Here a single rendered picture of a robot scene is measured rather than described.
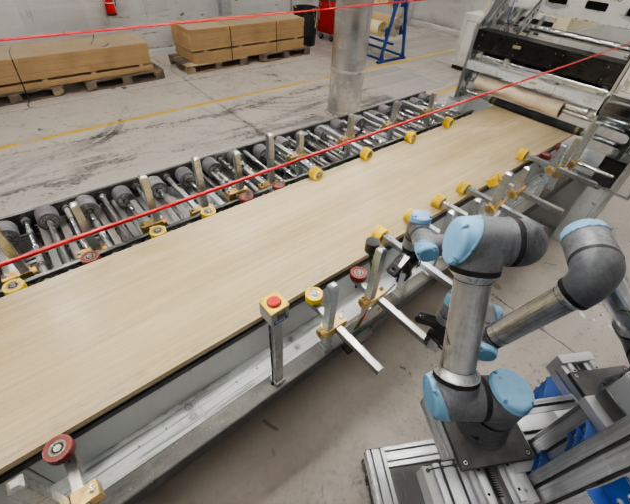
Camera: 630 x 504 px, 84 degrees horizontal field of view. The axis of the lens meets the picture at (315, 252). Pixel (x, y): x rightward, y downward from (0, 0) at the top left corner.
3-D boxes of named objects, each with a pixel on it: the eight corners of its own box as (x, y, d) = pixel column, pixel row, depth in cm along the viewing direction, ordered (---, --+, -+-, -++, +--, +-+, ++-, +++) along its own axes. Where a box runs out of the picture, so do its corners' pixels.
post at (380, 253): (369, 320, 171) (388, 248, 138) (364, 323, 169) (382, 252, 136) (364, 315, 173) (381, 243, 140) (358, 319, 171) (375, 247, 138)
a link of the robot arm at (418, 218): (413, 221, 121) (409, 206, 127) (406, 244, 129) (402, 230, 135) (436, 222, 121) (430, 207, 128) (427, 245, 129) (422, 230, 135)
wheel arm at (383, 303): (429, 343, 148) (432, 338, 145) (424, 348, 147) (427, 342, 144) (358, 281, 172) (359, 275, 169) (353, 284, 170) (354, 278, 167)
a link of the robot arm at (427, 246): (453, 248, 115) (444, 226, 123) (419, 246, 114) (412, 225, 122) (445, 264, 120) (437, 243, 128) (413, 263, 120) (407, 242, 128)
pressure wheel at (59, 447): (52, 470, 111) (34, 459, 103) (69, 443, 116) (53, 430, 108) (76, 475, 110) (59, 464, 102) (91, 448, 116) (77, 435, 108)
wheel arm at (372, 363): (382, 371, 139) (384, 366, 136) (376, 376, 137) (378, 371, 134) (313, 302, 162) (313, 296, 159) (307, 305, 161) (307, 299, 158)
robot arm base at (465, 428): (517, 445, 100) (534, 433, 93) (468, 453, 98) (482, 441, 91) (490, 394, 111) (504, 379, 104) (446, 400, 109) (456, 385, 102)
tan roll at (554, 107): (628, 139, 271) (639, 123, 262) (623, 143, 265) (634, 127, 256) (468, 83, 348) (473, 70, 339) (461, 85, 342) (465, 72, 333)
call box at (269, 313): (289, 318, 115) (289, 304, 110) (271, 329, 112) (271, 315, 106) (277, 305, 119) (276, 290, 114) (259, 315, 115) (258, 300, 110)
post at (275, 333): (285, 381, 146) (284, 316, 115) (275, 388, 143) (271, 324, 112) (279, 372, 148) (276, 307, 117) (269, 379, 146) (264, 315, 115)
